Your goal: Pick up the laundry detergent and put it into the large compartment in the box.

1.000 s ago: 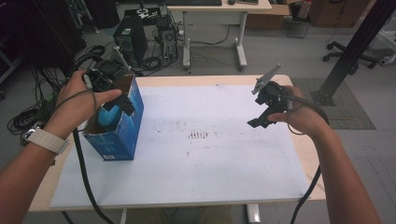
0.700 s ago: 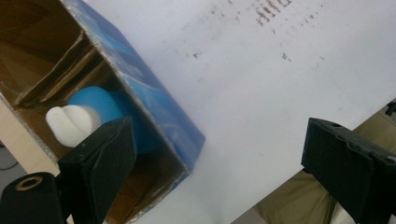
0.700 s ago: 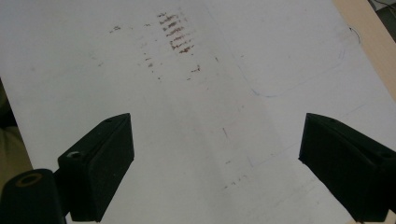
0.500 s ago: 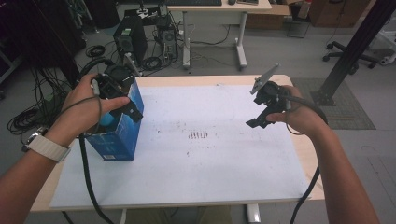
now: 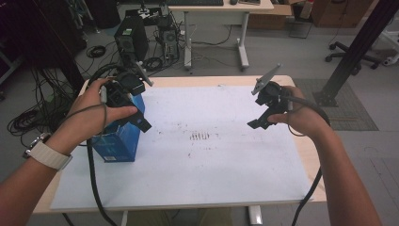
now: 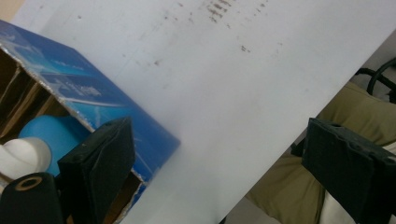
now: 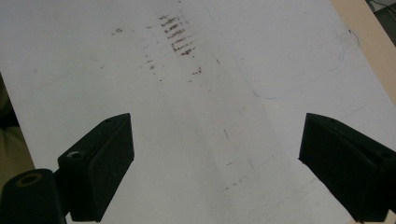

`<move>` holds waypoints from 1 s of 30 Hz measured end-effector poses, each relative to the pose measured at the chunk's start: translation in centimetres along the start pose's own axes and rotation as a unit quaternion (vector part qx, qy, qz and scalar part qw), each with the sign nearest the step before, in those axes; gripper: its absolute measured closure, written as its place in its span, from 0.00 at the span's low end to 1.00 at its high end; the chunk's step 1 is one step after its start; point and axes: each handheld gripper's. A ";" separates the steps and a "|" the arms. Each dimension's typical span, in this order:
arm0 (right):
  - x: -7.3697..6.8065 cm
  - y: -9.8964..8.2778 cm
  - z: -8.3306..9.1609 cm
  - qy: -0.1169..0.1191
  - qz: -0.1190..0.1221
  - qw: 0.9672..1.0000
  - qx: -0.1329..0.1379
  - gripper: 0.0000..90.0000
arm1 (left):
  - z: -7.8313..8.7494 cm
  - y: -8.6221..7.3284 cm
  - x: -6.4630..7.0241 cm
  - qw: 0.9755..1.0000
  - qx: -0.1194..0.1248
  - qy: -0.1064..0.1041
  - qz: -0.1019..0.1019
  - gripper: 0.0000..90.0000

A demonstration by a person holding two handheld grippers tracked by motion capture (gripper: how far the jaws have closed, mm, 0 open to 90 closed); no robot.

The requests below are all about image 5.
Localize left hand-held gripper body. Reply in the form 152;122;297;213
100;60;154;124

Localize white table leg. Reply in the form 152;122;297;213
248;204;263;226

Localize person's left hand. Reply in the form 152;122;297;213
46;77;139;156

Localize small black cable coil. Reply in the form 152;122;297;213
86;44;107;59

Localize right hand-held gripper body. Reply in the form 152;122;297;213
251;63;295;121

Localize black keyboard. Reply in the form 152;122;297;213
166;0;225;7

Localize black metal post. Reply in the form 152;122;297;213
313;0;399;107

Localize blue cardboard box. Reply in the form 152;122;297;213
90;93;146;163

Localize thick black gripper cable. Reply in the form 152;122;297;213
281;94;331;226
86;64;127;226

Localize thin grey gripper cord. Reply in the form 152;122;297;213
66;103;109;137
286;108;307;137

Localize white desk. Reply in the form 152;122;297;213
168;0;275;72

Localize thin grey left gripper cord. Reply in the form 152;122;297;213
66;103;109;137

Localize thin grey right gripper cord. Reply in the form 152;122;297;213
286;108;307;137

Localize brown wooden cabinet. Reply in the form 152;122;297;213
311;0;375;28

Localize brown cardboard box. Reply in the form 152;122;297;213
247;4;295;31

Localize grey floor mat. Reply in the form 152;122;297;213
294;78;379;132

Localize person's right hand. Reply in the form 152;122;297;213
267;85;331;139

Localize dark curtain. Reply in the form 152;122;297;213
0;0;87;93

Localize thick black right gripper cable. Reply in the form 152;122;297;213
281;94;331;226

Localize tangle of black floor cables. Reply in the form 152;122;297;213
7;67;81;149

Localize wristwatch with white band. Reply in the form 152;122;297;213
23;132;73;171

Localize black box with white parts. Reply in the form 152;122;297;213
124;7;164;26

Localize person's khaki trousers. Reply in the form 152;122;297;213
127;207;233;226

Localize thick black left gripper cable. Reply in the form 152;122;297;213
86;64;127;226

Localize black computer tower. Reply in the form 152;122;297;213
113;15;150;69

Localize black office chair base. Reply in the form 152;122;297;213
325;40;382;76

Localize white whiteboard mat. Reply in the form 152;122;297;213
50;85;313;211

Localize grey open computer tower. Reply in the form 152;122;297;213
158;18;181;62

